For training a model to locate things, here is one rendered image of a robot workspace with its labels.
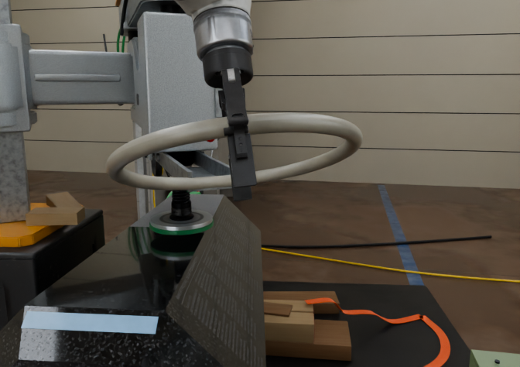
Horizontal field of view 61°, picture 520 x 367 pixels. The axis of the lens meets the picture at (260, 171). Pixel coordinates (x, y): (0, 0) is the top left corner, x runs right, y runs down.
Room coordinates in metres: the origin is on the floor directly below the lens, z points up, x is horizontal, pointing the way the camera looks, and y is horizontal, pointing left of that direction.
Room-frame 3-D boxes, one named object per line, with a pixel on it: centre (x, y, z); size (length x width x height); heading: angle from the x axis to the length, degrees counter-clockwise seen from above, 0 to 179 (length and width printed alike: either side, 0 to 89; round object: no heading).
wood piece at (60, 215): (1.75, 0.83, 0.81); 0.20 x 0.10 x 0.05; 94
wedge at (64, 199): (1.97, 0.90, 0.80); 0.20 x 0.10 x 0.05; 42
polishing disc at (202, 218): (1.48, 0.27, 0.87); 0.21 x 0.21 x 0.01
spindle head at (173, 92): (1.55, 0.30, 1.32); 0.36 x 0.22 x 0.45; 20
